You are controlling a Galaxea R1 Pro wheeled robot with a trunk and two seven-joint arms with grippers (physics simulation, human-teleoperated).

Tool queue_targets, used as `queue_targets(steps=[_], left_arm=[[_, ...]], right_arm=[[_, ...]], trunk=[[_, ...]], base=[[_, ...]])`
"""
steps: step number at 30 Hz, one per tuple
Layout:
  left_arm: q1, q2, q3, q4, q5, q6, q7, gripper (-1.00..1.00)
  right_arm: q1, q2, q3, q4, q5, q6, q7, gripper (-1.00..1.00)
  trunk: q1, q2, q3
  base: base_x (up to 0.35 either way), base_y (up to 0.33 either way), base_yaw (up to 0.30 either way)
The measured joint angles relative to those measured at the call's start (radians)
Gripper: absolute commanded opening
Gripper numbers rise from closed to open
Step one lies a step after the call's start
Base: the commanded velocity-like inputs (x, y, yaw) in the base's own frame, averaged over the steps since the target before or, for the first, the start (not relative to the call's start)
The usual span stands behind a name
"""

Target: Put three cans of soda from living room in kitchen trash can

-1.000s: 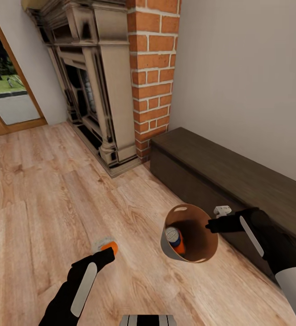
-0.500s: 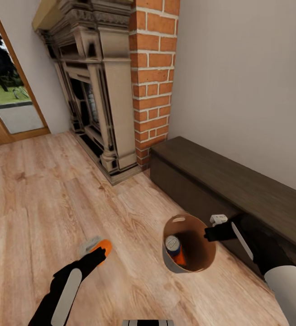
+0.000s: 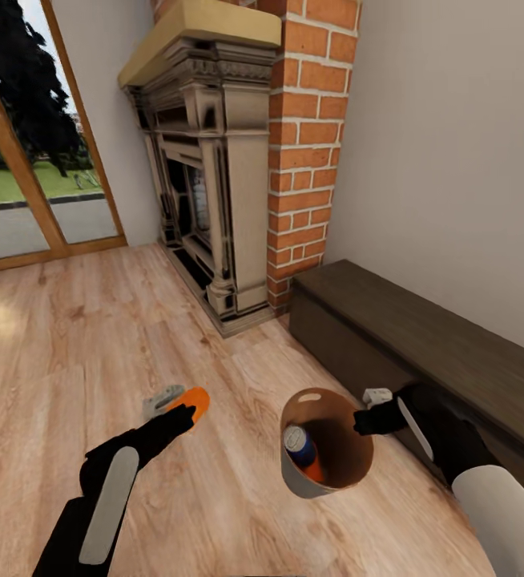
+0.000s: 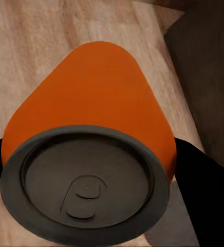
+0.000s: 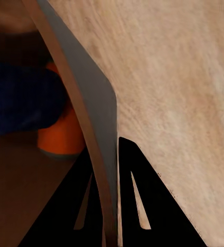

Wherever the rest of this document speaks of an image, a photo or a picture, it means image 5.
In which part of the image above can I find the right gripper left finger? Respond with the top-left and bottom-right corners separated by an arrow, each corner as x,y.
18,146 -> 103,247

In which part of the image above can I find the trash can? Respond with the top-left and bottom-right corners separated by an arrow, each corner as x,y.
0,0 -> 118,247

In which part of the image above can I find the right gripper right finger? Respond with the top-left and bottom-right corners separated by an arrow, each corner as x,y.
118,137 -> 207,247

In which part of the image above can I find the can of soda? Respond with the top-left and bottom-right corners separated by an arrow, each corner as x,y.
0,62 -> 64,136
38,60 -> 86,160

